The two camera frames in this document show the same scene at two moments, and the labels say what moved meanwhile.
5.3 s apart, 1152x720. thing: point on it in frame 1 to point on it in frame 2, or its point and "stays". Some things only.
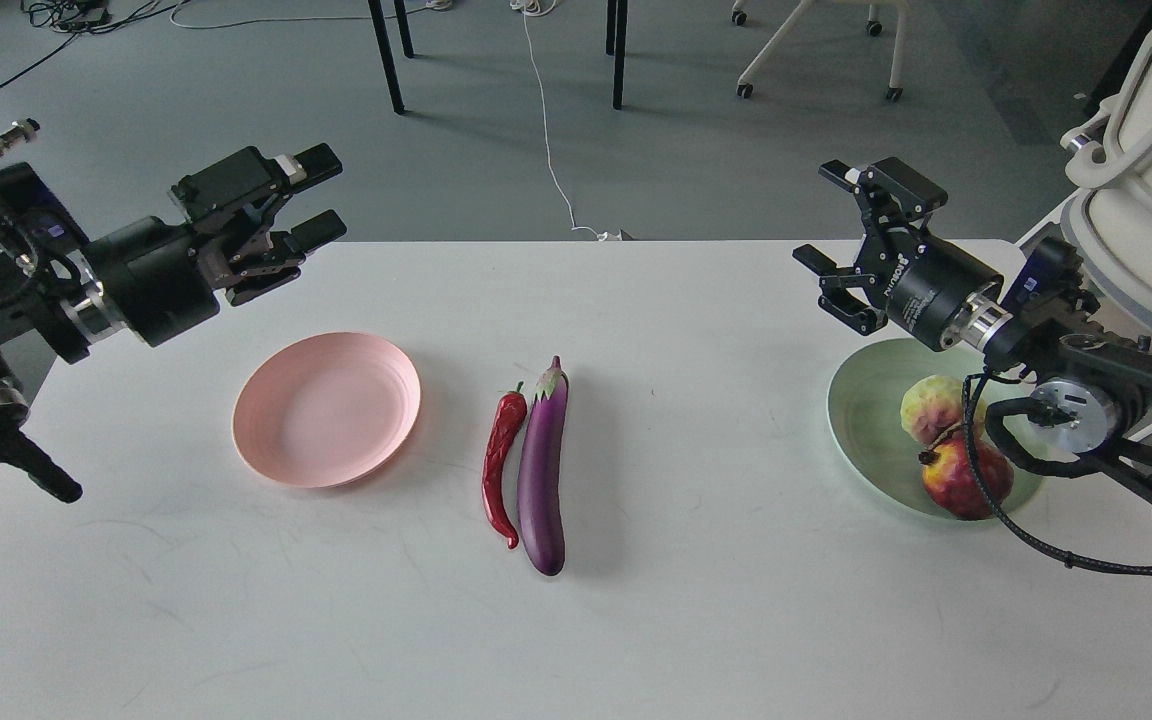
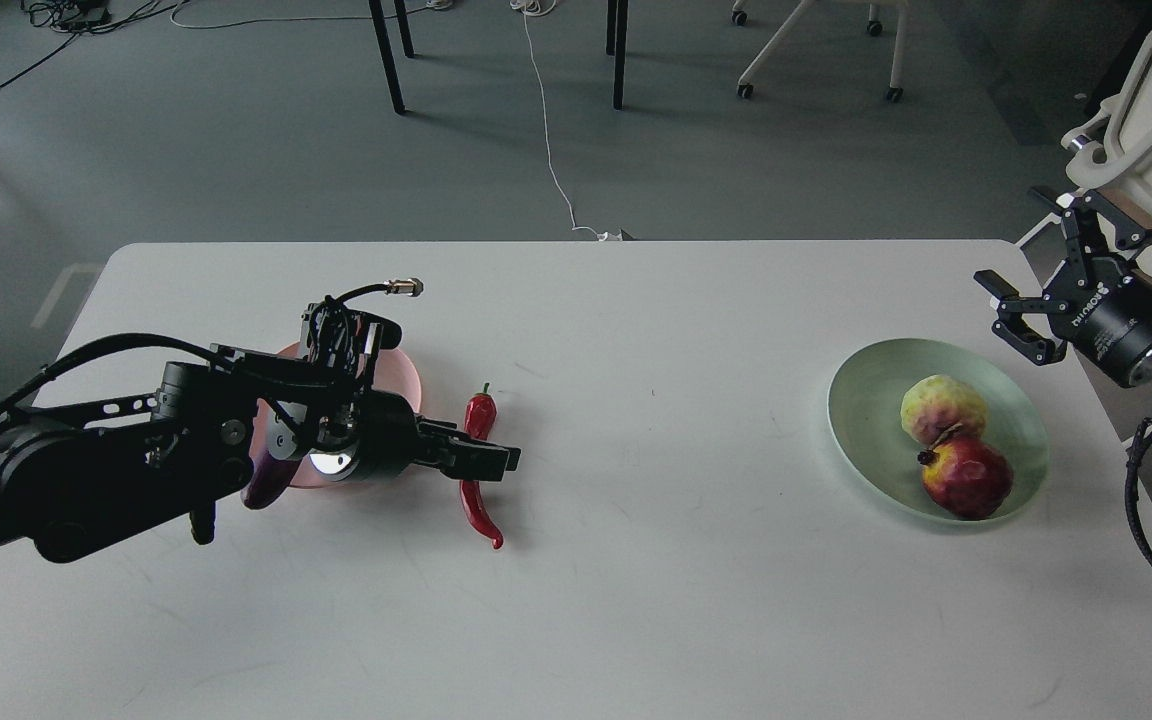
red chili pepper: (510, 414) to (480, 418)
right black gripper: (922, 279) to (1112, 313)
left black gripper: (158, 281) to (370, 435)
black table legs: (616, 35) stays
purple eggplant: (541, 471) to (271, 477)
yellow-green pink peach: (933, 405) stays
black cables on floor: (76, 17) stays
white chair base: (785, 31) stays
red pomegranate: (949, 477) stays
